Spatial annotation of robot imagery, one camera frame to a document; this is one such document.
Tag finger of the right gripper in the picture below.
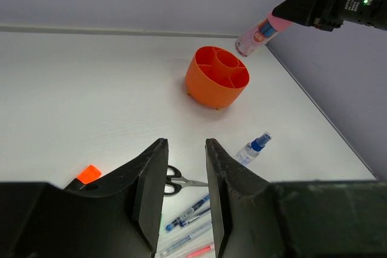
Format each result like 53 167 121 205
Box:
272 0 336 27

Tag red clear pen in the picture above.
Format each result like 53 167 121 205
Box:
182 242 215 258

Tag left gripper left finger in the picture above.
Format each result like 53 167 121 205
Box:
62 138 168 254

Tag small blue spray bottle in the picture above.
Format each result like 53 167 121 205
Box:
234 132 272 166

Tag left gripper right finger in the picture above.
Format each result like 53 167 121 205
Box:
205 138 272 257

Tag blue gel pen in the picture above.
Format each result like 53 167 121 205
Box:
164 193 210 232

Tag light blue clear pen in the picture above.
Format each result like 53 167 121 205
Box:
160 221 212 257

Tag green capped black highlighter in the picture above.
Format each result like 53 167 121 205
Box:
158 213 163 233

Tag dark blue ballpoint pen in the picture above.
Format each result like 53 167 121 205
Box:
179 207 210 228

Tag pink capped clear tube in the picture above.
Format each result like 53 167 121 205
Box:
235 12 293 57

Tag orange round desk organizer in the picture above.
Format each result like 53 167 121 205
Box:
185 46 250 109

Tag orange capped black highlighter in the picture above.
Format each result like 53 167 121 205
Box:
64 164 102 191

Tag black handled scissors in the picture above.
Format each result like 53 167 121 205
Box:
164 165 208 197

